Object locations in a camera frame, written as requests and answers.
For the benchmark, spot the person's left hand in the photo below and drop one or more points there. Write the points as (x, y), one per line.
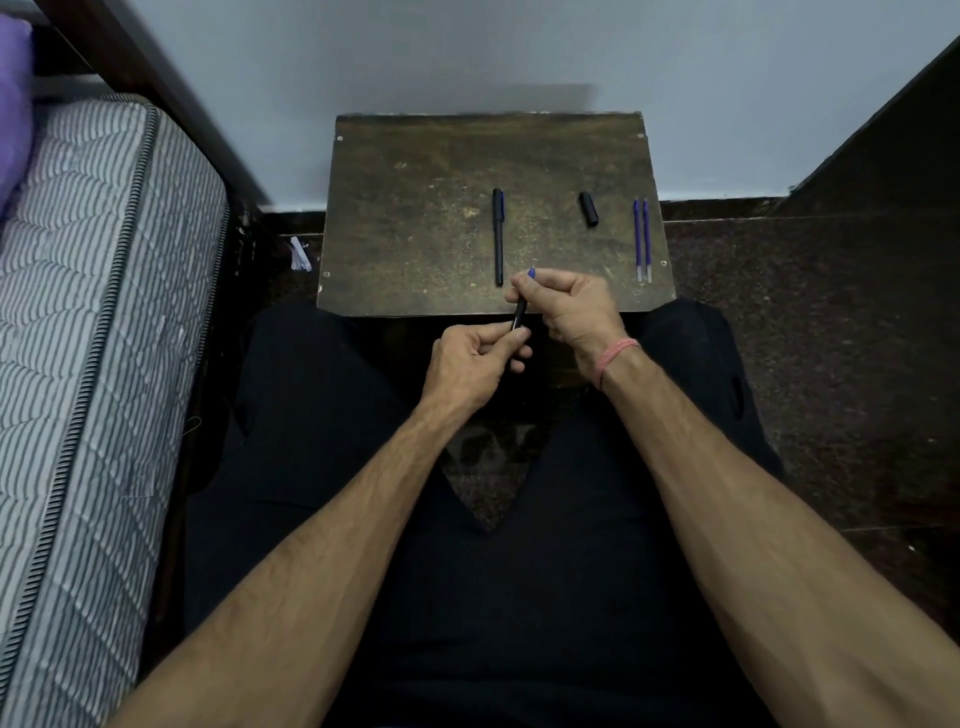
(465, 367)

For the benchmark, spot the person's right hand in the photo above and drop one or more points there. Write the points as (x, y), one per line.
(581, 315)

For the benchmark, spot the person's left thumb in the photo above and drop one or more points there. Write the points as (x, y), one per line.
(499, 335)

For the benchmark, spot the person's right thumb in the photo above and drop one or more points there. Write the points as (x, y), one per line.
(544, 280)

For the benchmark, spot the black pen barrel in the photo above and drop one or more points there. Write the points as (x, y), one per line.
(519, 315)

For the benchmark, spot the person's left forearm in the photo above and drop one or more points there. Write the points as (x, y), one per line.
(315, 570)

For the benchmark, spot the person's right forearm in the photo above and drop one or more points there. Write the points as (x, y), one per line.
(750, 547)

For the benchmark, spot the black capped pen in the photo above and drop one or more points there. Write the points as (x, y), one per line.
(498, 236)

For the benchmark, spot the black pen cap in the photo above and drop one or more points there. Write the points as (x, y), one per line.
(589, 209)

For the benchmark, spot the pink thread wristband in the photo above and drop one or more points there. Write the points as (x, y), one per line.
(615, 354)

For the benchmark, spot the small dark wooden table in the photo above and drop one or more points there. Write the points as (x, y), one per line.
(420, 217)

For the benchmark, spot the white paper scrap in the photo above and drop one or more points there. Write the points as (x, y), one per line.
(301, 255)

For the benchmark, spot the person's black trousers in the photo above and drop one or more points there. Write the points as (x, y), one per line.
(570, 600)

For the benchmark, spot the dark wooden panel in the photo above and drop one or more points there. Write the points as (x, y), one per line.
(892, 142)

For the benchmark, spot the grey striped mattress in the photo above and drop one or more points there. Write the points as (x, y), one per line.
(90, 360)

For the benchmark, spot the purple pillow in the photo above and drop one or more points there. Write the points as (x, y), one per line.
(13, 105)

